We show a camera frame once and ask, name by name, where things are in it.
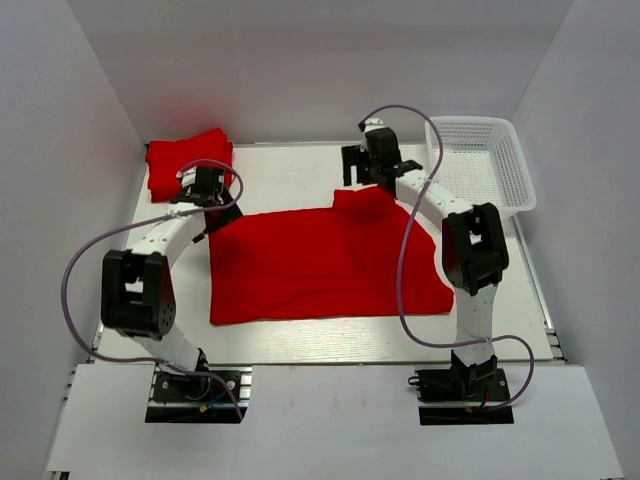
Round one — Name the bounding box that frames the folded red t shirt stack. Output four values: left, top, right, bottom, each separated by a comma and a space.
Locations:
145, 128, 234, 203

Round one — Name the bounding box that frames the white plastic basket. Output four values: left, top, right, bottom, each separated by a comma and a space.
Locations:
424, 116, 537, 218

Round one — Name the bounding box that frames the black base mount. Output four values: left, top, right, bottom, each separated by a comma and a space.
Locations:
407, 368, 514, 426
145, 369, 252, 425

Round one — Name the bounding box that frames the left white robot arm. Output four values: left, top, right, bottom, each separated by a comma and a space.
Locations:
101, 160, 242, 399

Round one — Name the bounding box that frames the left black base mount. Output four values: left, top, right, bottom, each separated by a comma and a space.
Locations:
145, 369, 252, 425

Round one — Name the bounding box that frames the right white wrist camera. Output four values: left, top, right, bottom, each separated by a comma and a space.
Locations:
358, 117, 386, 134

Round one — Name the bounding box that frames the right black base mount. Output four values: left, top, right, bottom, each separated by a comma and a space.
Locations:
407, 368, 514, 426

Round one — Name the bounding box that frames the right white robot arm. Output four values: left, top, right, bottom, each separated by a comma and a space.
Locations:
341, 118, 509, 402

